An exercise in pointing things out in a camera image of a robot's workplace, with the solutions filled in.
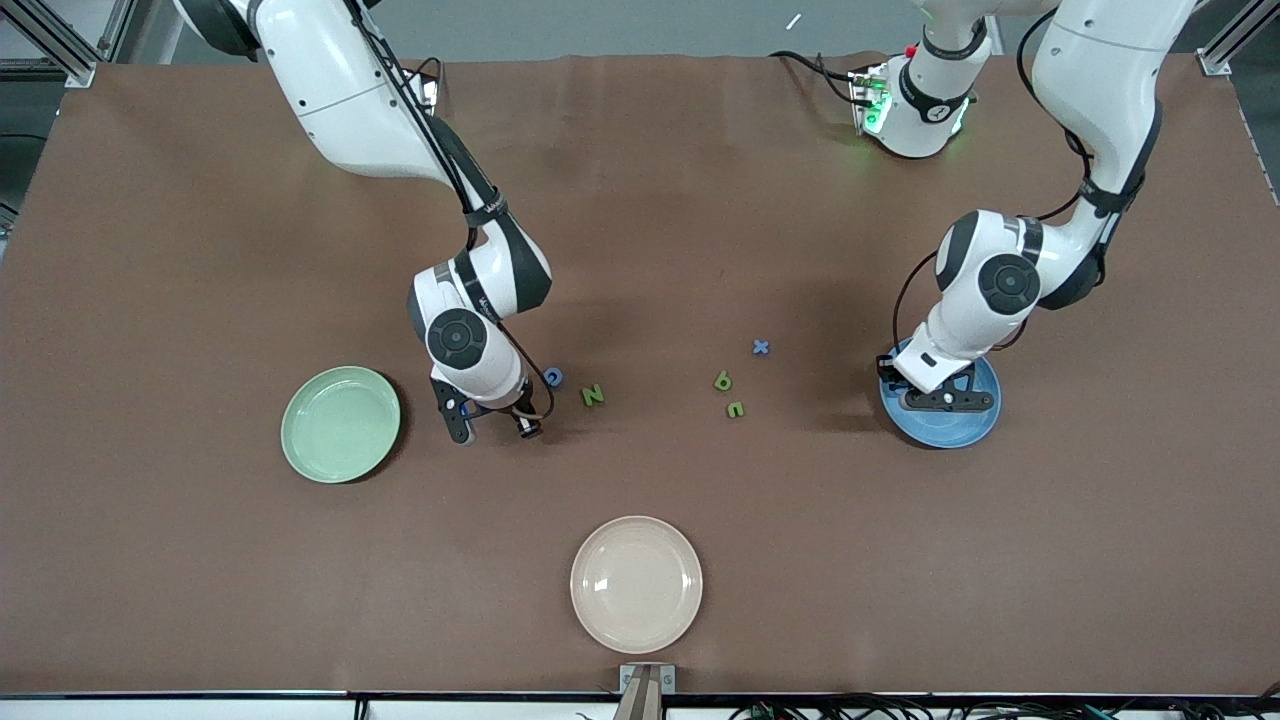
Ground blue plate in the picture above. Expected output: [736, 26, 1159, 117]
[879, 340, 1002, 449]

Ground light green plate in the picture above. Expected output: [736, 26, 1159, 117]
[280, 365, 402, 485]

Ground black cable bundle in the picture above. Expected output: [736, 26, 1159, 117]
[730, 690, 1280, 720]

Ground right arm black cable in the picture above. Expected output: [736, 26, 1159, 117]
[340, 0, 557, 421]

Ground aluminium frame profile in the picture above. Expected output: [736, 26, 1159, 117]
[1200, 0, 1280, 76]
[0, 0, 136, 89]

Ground cream plate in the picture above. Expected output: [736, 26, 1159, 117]
[570, 515, 703, 655]

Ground brown table cover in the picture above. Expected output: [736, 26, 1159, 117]
[0, 52, 1280, 696]

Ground black base power cable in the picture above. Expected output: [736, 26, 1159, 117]
[770, 50, 861, 106]

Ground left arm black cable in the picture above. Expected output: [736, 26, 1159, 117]
[890, 10, 1096, 351]

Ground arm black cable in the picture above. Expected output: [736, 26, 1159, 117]
[340, 0, 557, 421]
[890, 10, 1096, 351]

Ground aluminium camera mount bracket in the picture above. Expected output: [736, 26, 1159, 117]
[619, 664, 676, 720]

